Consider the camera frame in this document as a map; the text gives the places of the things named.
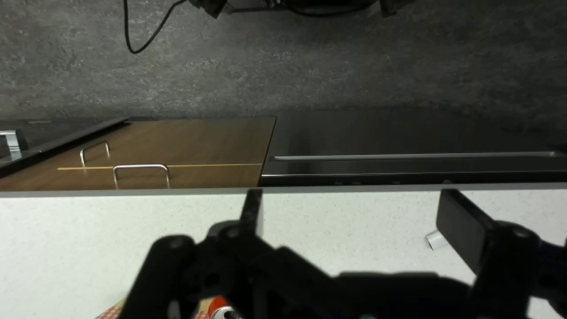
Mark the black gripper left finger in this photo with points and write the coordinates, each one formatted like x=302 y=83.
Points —
x=250 y=213

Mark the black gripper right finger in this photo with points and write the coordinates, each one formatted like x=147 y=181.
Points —
x=466 y=227

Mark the wooden lower cabinet doors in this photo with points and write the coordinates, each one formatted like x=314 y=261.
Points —
x=156 y=154

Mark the small white cylinder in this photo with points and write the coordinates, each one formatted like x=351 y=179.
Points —
x=436 y=239

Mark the orange soda can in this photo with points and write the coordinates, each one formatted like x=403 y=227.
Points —
x=216 y=308

